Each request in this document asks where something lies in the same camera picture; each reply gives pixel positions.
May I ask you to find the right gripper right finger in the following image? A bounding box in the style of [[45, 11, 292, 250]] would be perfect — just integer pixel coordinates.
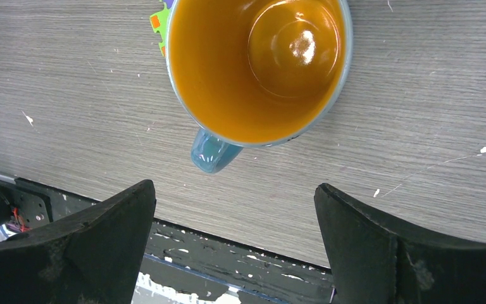
[[314, 183, 486, 303]]

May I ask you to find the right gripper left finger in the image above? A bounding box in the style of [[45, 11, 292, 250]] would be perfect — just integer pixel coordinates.
[[0, 179, 156, 303]]

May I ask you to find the blue patterned mug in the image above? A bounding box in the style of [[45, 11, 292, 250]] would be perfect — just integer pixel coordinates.
[[165, 1, 354, 173]]

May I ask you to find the green owl toy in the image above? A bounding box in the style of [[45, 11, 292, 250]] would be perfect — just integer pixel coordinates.
[[150, 0, 174, 56]]

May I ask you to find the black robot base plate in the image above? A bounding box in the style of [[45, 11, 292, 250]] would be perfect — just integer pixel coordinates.
[[0, 172, 336, 304]]

